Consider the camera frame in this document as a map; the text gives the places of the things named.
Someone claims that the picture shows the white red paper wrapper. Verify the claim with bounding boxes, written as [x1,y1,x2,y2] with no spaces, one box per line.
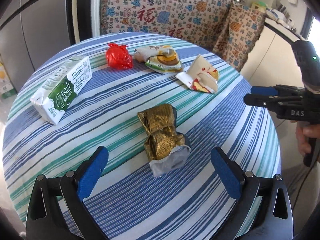
[175,55,219,94]

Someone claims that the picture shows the gold black foil wrapper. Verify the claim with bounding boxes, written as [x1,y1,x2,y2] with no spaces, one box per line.
[137,103,191,178]

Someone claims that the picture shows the green white milk carton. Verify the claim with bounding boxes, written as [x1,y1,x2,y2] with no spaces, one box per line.
[30,56,92,125]

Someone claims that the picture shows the yellow white snack wrapper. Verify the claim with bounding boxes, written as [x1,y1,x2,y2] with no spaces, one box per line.
[133,45,183,74]

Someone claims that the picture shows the red plastic bag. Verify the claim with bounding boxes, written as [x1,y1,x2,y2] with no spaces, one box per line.
[105,43,133,70]

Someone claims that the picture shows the right hand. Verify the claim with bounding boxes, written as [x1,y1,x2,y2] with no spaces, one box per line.
[292,121,320,156]

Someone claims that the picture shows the countertop clutter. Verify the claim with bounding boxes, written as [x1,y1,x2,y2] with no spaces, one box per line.
[248,0,306,33]

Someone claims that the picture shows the blue green striped tablecloth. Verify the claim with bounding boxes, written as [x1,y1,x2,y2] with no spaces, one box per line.
[3,33,280,239]

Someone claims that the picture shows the patterned fu character blanket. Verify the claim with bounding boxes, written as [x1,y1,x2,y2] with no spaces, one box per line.
[100,0,232,49]

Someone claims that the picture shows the cluttered storage shelf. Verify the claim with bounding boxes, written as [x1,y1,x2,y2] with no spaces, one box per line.
[0,60,17,99]

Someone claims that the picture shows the stainless steel refrigerator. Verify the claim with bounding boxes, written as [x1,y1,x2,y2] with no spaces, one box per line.
[1,0,75,91]

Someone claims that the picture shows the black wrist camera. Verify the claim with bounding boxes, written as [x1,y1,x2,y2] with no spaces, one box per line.
[292,40,319,94]

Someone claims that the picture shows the black cable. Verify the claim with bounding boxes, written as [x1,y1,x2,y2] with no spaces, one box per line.
[290,159,318,210]

